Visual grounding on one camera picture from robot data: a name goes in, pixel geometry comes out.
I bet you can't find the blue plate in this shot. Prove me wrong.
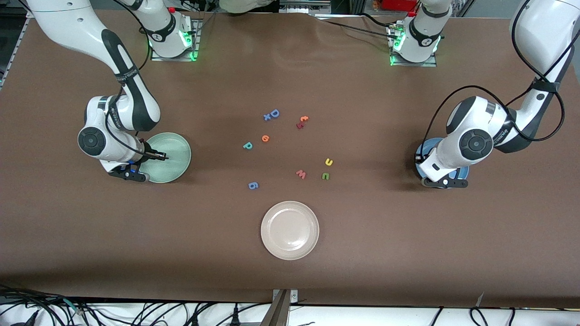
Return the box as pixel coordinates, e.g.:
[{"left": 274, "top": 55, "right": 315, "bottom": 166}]
[{"left": 415, "top": 138, "right": 470, "bottom": 189}]

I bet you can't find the teal floor cable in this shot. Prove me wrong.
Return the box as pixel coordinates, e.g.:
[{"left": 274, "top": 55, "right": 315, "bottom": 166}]
[{"left": 61, "top": 297, "right": 89, "bottom": 316}]

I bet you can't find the red box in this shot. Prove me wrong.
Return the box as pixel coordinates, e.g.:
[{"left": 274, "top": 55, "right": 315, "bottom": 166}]
[{"left": 382, "top": 0, "right": 420, "bottom": 12}]

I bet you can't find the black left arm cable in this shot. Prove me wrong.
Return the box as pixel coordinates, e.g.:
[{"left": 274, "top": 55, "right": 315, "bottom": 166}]
[{"left": 415, "top": 0, "right": 580, "bottom": 161}]

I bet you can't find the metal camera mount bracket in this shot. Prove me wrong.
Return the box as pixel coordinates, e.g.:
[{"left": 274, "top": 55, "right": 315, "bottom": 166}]
[{"left": 259, "top": 289, "right": 300, "bottom": 326}]

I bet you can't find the person in beige clothing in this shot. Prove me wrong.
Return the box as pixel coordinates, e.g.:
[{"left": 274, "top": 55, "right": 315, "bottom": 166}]
[{"left": 219, "top": 0, "right": 278, "bottom": 13}]

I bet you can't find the black cable connector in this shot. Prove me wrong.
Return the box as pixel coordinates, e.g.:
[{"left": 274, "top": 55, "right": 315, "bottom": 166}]
[{"left": 18, "top": 309, "right": 41, "bottom": 326}]

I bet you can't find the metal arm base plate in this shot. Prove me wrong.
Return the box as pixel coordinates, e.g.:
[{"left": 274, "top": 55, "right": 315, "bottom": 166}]
[
  {"left": 390, "top": 25, "right": 438, "bottom": 67},
  {"left": 150, "top": 18, "right": 200, "bottom": 62}
]

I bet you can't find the silver metal fixture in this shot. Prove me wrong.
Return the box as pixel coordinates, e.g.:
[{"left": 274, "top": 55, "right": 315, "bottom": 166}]
[{"left": 301, "top": 0, "right": 349, "bottom": 18}]

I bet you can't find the light green plate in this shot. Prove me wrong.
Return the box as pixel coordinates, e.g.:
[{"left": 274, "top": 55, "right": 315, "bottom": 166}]
[{"left": 140, "top": 132, "right": 192, "bottom": 184}]

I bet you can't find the black arm base cable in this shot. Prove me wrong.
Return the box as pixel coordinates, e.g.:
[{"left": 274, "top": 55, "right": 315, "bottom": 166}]
[
  {"left": 315, "top": 19, "right": 394, "bottom": 38},
  {"left": 359, "top": 13, "right": 400, "bottom": 29}
]

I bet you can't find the beige plate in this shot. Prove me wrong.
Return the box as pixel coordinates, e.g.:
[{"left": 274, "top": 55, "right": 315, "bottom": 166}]
[{"left": 261, "top": 201, "right": 320, "bottom": 261}]

